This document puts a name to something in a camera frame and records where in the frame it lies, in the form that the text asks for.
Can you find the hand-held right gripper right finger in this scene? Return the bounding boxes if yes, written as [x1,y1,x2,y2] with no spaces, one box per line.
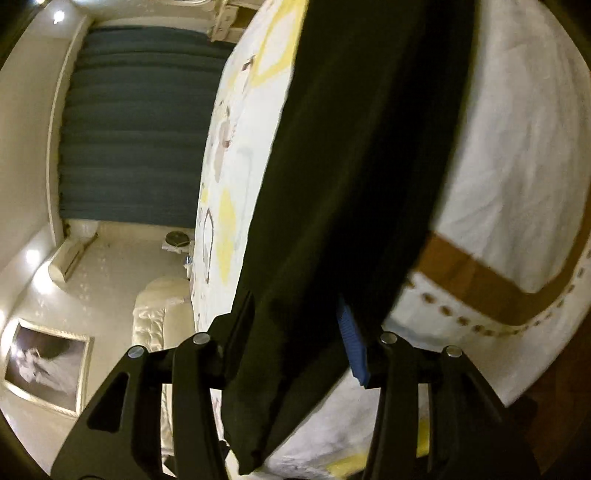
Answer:
[339,298,541,480]

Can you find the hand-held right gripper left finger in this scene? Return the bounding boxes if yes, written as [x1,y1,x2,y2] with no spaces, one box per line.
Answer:
[51,292,256,480]

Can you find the black pants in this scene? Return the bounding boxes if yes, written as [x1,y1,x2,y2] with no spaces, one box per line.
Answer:
[221,0,476,475]

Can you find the cream tufted headboard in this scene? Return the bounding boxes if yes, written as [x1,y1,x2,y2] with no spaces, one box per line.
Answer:
[131,276,195,467]

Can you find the round white device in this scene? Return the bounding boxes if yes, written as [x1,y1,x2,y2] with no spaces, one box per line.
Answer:
[161,230,191,252]

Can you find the framed black-and-white picture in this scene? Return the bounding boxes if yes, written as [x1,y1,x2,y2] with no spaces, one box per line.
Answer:
[2,318,95,418]

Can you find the blue-grey curtain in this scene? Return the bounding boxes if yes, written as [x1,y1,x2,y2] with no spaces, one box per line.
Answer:
[58,25,236,232]

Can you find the white patterned bedspread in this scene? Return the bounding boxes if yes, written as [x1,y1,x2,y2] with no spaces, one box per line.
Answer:
[189,0,591,480]

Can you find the white wooden furniture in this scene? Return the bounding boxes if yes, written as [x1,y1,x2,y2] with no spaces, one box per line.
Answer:
[205,0,262,43]

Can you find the white wall air conditioner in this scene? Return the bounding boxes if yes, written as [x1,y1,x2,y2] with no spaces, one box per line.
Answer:
[48,242,88,282]

